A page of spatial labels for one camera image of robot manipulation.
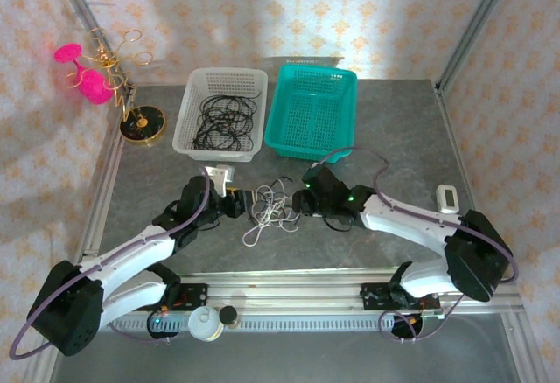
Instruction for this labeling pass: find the white digital timer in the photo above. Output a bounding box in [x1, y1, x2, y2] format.
[436, 185, 460, 215]

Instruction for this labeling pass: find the coiled black cables bundle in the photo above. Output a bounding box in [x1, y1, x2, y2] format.
[188, 89, 263, 152]

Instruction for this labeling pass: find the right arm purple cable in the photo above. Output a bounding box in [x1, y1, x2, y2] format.
[312, 146, 517, 343]

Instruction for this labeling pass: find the white bottle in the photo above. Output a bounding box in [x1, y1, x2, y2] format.
[187, 305, 225, 341]

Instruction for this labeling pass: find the thin white cable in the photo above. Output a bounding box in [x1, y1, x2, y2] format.
[253, 184, 298, 231]
[242, 184, 303, 248]

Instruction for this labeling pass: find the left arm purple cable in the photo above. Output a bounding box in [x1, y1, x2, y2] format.
[8, 166, 211, 360]

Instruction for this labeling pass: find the pink flocked goblet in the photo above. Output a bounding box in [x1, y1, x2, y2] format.
[53, 43, 114, 107]

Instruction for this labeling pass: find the white plastic basket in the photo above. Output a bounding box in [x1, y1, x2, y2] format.
[172, 66, 269, 164]

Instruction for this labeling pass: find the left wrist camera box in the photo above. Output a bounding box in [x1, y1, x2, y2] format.
[205, 163, 235, 190]

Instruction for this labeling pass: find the aluminium mounting rail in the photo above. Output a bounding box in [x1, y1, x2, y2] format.
[46, 267, 524, 315]

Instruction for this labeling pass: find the teal plastic basket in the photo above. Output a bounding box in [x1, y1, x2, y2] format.
[263, 63, 359, 165]

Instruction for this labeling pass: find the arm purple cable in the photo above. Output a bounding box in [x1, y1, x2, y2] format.
[312, 146, 517, 343]
[8, 166, 211, 360]

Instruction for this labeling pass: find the gold wire stand black base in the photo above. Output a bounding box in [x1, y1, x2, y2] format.
[65, 27, 168, 147]

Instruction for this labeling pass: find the thin black cable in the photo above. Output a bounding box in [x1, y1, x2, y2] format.
[251, 190, 303, 232]

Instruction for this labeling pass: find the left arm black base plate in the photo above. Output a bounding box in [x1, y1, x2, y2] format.
[129, 283, 210, 313]

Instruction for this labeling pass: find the small black cap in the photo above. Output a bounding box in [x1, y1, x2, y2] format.
[218, 306, 240, 330]

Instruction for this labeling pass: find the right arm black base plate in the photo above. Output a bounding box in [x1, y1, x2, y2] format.
[360, 283, 444, 313]

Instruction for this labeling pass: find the grey slotted cable duct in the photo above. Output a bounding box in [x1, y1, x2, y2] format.
[63, 315, 441, 332]

